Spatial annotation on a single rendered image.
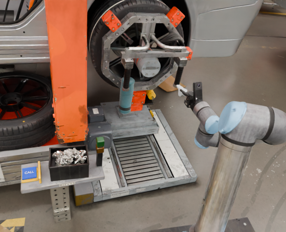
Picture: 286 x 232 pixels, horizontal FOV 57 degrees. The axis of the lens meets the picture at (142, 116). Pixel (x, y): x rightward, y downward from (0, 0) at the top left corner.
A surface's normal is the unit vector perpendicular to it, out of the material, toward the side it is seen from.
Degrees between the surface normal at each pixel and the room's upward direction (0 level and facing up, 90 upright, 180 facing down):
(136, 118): 0
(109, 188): 0
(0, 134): 90
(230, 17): 90
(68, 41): 90
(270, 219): 0
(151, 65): 90
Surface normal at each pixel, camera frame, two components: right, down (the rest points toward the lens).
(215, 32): 0.30, 0.64
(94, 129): 0.14, -0.76
